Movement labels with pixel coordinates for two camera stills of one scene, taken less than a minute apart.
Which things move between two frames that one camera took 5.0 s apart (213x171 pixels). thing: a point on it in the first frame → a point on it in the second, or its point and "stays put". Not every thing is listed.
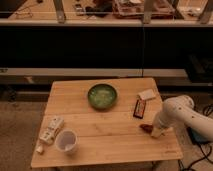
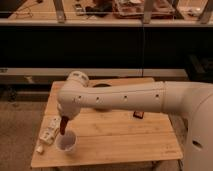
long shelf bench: (93, 72) stays put
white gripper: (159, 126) → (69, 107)
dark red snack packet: (139, 109) stays put
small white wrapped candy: (39, 148) stays put
